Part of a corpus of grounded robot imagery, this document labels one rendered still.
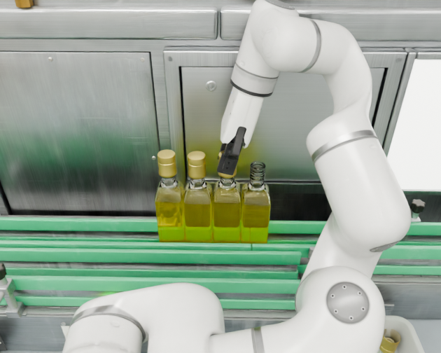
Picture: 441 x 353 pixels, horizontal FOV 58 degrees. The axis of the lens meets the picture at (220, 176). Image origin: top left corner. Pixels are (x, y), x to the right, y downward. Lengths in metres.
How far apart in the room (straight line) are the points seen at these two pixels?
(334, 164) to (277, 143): 0.41
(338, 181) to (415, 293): 0.56
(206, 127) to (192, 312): 0.47
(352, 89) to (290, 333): 0.34
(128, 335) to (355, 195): 0.32
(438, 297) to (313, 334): 0.63
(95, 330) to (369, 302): 0.31
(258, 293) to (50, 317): 0.42
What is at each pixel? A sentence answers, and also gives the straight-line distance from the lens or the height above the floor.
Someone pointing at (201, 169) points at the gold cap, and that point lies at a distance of 0.75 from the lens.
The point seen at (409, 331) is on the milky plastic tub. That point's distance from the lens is 0.95.
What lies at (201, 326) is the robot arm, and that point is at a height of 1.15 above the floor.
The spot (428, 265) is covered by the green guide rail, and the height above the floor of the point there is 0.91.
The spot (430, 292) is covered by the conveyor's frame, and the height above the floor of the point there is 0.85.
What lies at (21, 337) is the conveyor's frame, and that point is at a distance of 0.99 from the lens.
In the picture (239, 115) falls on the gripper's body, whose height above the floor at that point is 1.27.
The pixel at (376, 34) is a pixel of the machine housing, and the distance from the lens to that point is 0.84.
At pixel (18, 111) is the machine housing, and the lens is 1.00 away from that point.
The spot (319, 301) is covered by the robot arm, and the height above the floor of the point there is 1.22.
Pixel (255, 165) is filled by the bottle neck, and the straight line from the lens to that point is 0.77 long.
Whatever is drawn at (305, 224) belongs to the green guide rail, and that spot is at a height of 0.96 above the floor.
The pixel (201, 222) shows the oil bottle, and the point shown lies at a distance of 0.81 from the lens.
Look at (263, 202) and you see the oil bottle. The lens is 0.78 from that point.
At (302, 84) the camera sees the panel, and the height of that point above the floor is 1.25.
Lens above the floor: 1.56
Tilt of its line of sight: 35 degrees down
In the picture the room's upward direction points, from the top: straight up
